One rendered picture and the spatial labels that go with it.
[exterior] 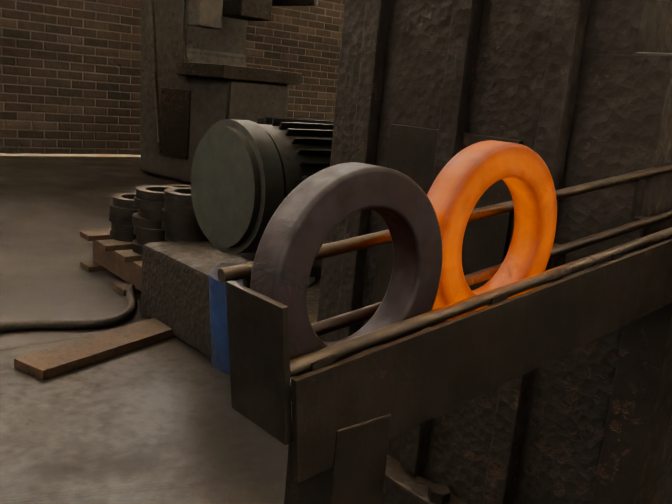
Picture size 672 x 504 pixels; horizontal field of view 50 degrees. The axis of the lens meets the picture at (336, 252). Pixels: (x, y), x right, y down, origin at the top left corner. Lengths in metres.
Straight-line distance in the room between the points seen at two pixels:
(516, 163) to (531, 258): 0.11
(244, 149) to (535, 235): 1.29
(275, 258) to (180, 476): 1.07
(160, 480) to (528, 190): 1.04
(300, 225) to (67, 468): 1.15
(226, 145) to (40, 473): 0.96
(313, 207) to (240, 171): 1.45
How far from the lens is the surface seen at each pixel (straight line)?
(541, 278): 0.73
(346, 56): 1.52
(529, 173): 0.72
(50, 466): 1.61
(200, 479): 1.54
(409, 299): 0.62
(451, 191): 0.64
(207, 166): 2.11
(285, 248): 0.51
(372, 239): 0.66
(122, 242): 2.88
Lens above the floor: 0.78
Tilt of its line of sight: 13 degrees down
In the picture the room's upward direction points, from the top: 5 degrees clockwise
